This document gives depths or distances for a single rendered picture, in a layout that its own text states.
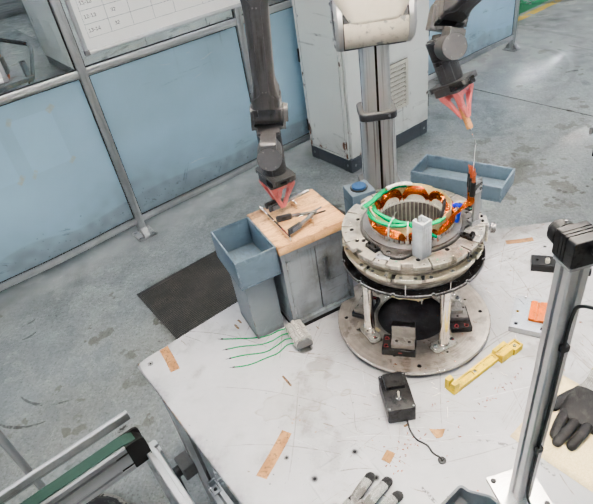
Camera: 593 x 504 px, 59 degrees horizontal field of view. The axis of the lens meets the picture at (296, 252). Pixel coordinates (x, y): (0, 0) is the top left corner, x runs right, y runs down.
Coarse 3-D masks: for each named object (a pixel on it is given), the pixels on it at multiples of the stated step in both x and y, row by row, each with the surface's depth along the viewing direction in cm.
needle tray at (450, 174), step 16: (432, 160) 150; (448, 160) 147; (464, 160) 144; (416, 176) 143; (432, 176) 140; (448, 176) 146; (464, 176) 145; (480, 176) 144; (496, 176) 141; (512, 176) 137; (464, 192) 137; (496, 192) 132; (480, 208) 147
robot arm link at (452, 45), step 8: (432, 8) 121; (432, 16) 120; (432, 24) 121; (440, 32) 124; (448, 32) 115; (456, 32) 114; (464, 32) 114; (440, 40) 117; (448, 40) 114; (456, 40) 115; (464, 40) 115; (440, 48) 116; (448, 48) 115; (456, 48) 115; (464, 48) 115; (440, 56) 118; (448, 56) 116; (456, 56) 116
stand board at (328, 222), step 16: (288, 208) 137; (304, 208) 136; (320, 208) 135; (256, 224) 133; (272, 224) 132; (288, 224) 131; (304, 224) 130; (320, 224) 129; (336, 224) 128; (272, 240) 127; (288, 240) 126; (304, 240) 126
